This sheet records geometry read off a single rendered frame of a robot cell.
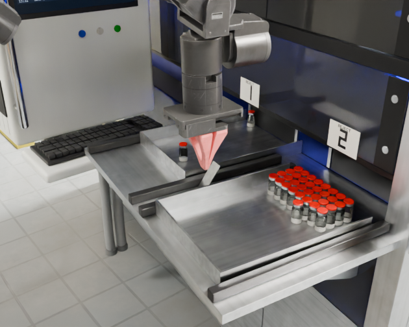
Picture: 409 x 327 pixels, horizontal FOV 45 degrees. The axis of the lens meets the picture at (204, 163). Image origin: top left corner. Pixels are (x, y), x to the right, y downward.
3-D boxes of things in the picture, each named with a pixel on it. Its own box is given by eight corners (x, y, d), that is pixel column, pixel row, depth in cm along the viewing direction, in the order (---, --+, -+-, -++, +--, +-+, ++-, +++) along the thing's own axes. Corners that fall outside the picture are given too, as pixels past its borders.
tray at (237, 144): (245, 119, 147) (245, 108, 146) (301, 152, 127) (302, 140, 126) (140, 143, 132) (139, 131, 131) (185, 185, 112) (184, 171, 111)
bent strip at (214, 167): (213, 183, 113) (213, 160, 110) (220, 189, 111) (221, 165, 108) (157, 198, 107) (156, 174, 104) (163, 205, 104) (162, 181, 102)
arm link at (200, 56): (172, 26, 67) (191, 34, 63) (215, 21, 70) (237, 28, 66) (174, 76, 70) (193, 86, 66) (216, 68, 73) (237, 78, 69)
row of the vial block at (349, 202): (297, 182, 113) (298, 165, 110) (353, 221, 99) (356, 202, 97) (289, 185, 112) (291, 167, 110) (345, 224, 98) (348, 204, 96)
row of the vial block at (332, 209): (281, 187, 111) (282, 169, 109) (336, 227, 97) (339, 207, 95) (273, 190, 110) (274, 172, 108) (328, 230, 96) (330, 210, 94)
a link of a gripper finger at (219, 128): (228, 173, 74) (228, 115, 70) (186, 185, 71) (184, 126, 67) (207, 156, 80) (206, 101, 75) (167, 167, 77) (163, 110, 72)
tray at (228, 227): (287, 176, 116) (289, 162, 114) (369, 231, 96) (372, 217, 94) (156, 214, 101) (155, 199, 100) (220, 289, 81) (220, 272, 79)
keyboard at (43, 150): (144, 118, 168) (144, 111, 167) (167, 131, 158) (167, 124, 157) (30, 149, 146) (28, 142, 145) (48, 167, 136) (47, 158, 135)
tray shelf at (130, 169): (235, 120, 152) (235, 114, 151) (426, 235, 98) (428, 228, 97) (84, 154, 131) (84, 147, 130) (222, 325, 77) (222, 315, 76)
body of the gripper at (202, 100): (244, 119, 72) (245, 70, 68) (182, 134, 67) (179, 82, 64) (222, 106, 77) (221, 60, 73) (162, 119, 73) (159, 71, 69)
